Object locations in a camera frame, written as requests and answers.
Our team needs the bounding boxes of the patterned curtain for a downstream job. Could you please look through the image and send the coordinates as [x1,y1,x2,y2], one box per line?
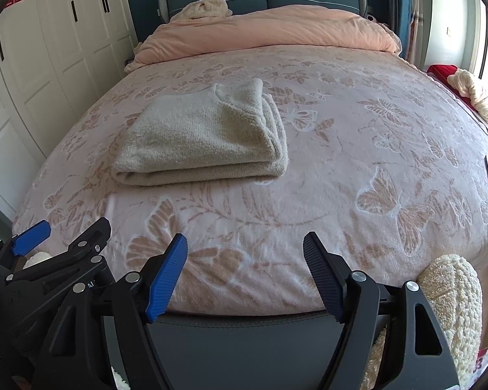
[402,0,432,66]

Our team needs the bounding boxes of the white wardrobe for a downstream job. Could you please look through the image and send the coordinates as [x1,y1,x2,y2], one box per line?
[0,0,141,217]

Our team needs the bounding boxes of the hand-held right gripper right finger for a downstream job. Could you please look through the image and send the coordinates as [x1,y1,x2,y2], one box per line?
[302,231,463,390]

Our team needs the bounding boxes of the pink butterfly printed blanket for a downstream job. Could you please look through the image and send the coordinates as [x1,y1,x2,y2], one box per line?
[11,45,488,318]

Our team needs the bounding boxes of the cream fleece cloth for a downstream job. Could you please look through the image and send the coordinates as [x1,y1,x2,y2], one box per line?
[171,0,234,21]

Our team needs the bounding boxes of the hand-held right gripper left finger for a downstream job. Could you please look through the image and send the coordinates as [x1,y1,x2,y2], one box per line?
[34,233,188,390]

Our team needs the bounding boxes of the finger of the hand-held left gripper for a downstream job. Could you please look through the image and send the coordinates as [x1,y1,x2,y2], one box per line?
[4,217,113,290]
[0,219,52,271]

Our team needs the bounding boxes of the crumpled cream cloth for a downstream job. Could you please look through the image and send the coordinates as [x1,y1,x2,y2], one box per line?
[447,69,488,125]

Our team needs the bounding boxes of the peach duvet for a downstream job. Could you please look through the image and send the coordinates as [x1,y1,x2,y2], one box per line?
[125,3,403,75]

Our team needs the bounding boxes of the cream knit sweater black hearts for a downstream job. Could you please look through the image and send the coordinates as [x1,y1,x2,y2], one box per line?
[112,78,289,188]

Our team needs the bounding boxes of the person's white fleece clothing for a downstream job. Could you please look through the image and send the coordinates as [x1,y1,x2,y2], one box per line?
[358,254,484,390]

